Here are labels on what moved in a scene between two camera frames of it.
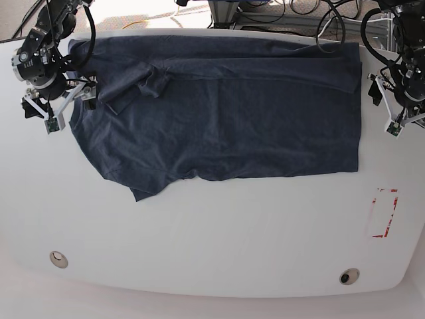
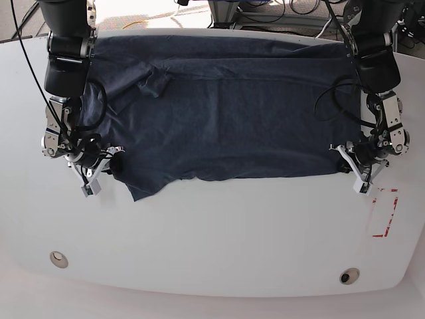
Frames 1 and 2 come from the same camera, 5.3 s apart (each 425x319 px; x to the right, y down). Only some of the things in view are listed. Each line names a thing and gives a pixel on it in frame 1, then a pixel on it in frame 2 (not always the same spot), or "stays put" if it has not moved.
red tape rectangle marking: (391, 214) stays put
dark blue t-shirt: (172, 107) stays put
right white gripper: (392, 127) to (362, 185)
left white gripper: (87, 89) to (93, 185)
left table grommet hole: (58, 259) stays put
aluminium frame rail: (226, 13) stays put
